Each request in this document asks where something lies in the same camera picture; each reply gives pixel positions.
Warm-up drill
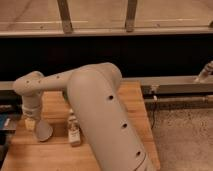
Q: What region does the white ceramic cup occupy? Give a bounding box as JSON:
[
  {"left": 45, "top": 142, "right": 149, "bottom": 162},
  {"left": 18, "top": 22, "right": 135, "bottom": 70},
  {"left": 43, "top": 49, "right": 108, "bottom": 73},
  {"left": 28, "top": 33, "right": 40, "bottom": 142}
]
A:
[{"left": 35, "top": 120, "right": 53, "bottom": 142}]

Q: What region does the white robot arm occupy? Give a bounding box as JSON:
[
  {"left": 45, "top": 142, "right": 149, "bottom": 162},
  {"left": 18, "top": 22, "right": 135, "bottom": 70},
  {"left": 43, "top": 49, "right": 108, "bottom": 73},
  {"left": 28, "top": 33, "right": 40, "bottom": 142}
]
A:
[{"left": 13, "top": 63, "right": 157, "bottom": 171}]

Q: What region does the white small bottle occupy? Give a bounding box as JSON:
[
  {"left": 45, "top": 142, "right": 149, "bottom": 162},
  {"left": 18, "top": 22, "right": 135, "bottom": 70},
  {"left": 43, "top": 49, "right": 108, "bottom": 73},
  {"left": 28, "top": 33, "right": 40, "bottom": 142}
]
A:
[{"left": 67, "top": 109, "right": 81, "bottom": 147}]

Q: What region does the left metal frame post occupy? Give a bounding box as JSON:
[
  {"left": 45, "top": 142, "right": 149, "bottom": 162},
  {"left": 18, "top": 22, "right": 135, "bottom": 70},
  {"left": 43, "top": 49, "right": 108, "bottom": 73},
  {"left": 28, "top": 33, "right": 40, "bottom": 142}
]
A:
[{"left": 57, "top": 0, "right": 73, "bottom": 34}]

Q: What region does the metal frame post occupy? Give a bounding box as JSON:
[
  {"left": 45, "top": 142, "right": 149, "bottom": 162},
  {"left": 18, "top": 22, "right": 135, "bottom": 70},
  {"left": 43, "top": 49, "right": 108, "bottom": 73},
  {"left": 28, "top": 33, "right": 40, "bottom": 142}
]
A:
[
  {"left": 125, "top": 0, "right": 138, "bottom": 32},
  {"left": 57, "top": 0, "right": 73, "bottom": 34}
]

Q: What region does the black hanging cable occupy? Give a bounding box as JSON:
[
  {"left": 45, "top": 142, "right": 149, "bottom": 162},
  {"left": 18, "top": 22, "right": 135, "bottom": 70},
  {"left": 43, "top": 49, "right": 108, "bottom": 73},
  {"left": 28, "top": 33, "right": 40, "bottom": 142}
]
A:
[{"left": 150, "top": 94, "right": 159, "bottom": 131}]

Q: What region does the metal side rail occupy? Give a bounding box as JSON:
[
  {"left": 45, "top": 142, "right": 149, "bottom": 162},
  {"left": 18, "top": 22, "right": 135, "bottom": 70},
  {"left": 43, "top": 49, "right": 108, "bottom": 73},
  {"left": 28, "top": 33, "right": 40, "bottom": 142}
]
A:
[{"left": 124, "top": 75, "right": 213, "bottom": 100}]

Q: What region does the right metal frame post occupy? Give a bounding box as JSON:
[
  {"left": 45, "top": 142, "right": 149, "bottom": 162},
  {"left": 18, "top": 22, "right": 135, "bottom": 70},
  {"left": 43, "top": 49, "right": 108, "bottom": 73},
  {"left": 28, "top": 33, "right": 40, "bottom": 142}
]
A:
[{"left": 125, "top": 0, "right": 138, "bottom": 32}]

